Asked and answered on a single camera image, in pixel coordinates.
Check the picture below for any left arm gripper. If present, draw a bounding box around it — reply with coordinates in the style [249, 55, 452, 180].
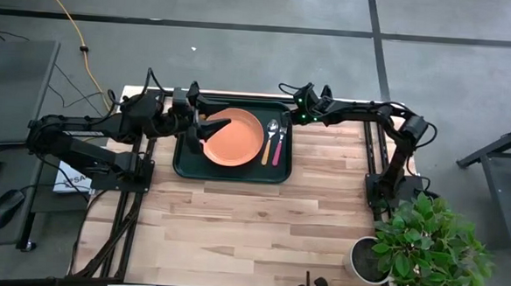
[166, 87, 235, 157]

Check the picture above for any black metal stand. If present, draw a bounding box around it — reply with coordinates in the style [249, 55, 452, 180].
[451, 116, 511, 245]

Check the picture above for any yellow floor cable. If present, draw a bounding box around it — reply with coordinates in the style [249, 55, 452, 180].
[27, 0, 120, 111]

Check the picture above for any black table frame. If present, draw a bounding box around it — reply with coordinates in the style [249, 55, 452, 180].
[66, 71, 400, 286]

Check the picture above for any grey side desk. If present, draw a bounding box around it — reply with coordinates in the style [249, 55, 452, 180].
[0, 37, 62, 252]

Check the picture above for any white printed box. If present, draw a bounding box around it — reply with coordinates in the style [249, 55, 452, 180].
[52, 158, 96, 196]

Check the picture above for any green leafy plant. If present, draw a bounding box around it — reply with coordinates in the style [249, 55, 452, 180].
[368, 188, 499, 286]

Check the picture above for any dark green tray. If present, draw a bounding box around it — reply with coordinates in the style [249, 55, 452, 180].
[171, 95, 296, 185]

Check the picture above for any orange-handled spoon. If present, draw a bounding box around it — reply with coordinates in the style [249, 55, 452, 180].
[261, 118, 280, 167]

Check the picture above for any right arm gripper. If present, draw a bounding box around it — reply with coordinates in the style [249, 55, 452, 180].
[280, 80, 344, 131]

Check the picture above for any white plant pot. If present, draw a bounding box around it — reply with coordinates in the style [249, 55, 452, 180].
[346, 234, 396, 286]

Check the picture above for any orange plate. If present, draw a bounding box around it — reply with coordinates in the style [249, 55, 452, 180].
[200, 105, 267, 170]

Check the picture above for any thin black floor cable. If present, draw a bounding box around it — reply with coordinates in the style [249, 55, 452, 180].
[0, 26, 113, 112]

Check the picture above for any black computer mouse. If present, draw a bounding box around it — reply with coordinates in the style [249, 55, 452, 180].
[0, 187, 27, 232]

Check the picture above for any pink-handled fork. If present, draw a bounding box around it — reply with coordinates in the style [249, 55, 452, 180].
[271, 125, 289, 168]

